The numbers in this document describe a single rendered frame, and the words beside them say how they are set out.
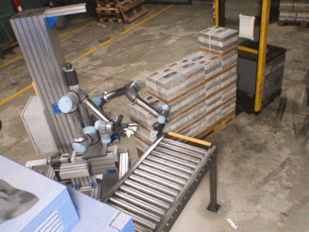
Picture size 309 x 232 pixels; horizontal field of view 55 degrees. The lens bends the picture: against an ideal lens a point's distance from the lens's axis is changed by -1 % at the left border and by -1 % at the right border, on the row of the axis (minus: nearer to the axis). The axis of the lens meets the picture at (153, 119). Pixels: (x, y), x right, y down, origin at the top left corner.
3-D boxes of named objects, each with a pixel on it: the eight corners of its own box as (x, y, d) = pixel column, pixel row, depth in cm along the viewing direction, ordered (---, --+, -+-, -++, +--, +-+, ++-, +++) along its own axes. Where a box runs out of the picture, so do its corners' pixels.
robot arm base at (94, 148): (85, 154, 270) (83, 146, 264) (88, 144, 282) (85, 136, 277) (102, 152, 269) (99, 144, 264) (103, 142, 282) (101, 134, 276)
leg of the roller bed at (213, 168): (212, 204, 308) (211, 155, 270) (217, 206, 305) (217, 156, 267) (209, 208, 304) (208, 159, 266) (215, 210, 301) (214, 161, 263)
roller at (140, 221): (107, 204, 228) (106, 199, 225) (160, 228, 205) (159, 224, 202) (103, 209, 225) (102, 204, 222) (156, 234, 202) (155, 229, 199)
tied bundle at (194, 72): (165, 83, 360) (163, 66, 347) (183, 75, 374) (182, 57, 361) (187, 94, 334) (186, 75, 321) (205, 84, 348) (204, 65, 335)
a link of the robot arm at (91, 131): (101, 137, 272) (98, 124, 265) (93, 146, 263) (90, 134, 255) (90, 135, 277) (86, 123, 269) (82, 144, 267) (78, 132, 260)
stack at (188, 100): (138, 159, 380) (126, 103, 333) (201, 119, 435) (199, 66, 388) (157, 174, 353) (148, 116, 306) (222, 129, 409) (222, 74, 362)
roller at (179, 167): (148, 157, 267) (147, 152, 264) (196, 173, 244) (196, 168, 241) (146, 160, 264) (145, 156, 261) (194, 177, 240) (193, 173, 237)
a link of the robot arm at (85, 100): (73, 89, 249) (116, 128, 257) (65, 95, 241) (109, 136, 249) (79, 81, 242) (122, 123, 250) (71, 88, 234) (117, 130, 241)
